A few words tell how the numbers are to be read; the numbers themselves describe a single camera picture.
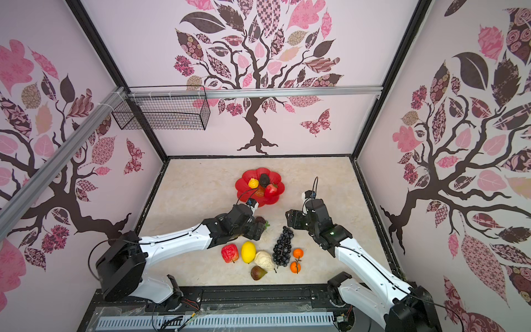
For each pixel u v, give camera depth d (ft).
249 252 2.67
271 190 3.30
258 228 2.46
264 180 3.45
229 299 2.44
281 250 2.72
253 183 3.41
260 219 2.87
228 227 2.07
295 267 2.60
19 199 1.69
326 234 1.92
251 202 2.44
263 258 2.56
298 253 2.72
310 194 2.37
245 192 3.50
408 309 1.27
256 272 2.53
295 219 2.33
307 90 5.90
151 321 2.28
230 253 2.61
